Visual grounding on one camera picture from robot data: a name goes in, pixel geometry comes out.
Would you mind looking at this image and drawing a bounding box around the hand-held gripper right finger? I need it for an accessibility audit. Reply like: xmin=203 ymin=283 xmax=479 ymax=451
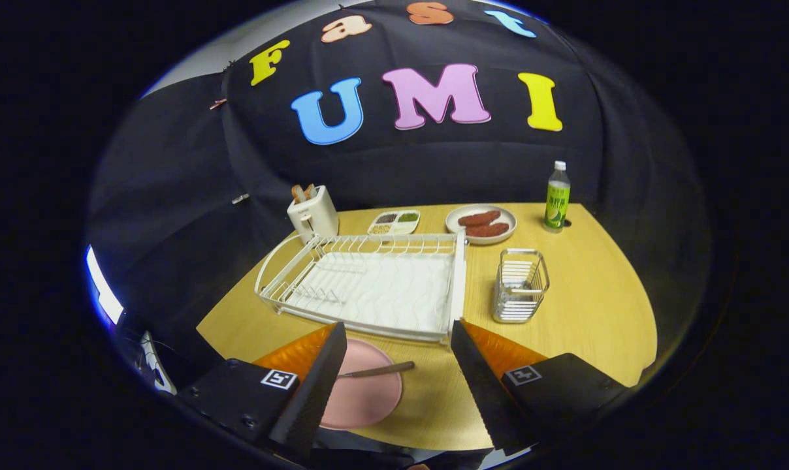
xmin=450 ymin=319 xmax=630 ymax=458

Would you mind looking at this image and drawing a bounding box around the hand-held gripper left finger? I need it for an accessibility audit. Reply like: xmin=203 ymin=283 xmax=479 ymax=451
xmin=176 ymin=321 xmax=348 ymax=461

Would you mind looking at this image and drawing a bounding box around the pink plate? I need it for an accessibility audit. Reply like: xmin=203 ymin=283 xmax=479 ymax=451
xmin=319 ymin=337 xmax=404 ymax=431

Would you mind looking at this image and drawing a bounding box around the wooden handle spoon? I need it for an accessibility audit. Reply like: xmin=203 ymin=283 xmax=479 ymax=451
xmin=337 ymin=361 xmax=416 ymax=379

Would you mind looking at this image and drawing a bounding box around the silver wire basket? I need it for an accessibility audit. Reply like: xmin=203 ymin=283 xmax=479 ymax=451
xmin=492 ymin=248 xmax=551 ymax=324

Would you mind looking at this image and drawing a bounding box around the white wire dish rack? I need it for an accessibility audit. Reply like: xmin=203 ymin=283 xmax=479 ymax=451
xmin=255 ymin=232 xmax=468 ymax=345

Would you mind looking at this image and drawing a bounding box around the white round plate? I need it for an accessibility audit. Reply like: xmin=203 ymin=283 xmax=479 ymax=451
xmin=445 ymin=204 xmax=518 ymax=245

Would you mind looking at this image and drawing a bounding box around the white toaster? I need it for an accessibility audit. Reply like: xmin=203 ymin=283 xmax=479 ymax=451
xmin=287 ymin=185 xmax=340 ymax=243

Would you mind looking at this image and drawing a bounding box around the white divided grain tray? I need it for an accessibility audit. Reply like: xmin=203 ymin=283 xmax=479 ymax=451
xmin=367 ymin=210 xmax=421 ymax=236

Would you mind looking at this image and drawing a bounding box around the green label drink bottle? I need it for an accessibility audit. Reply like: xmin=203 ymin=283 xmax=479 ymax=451
xmin=543 ymin=161 xmax=572 ymax=234

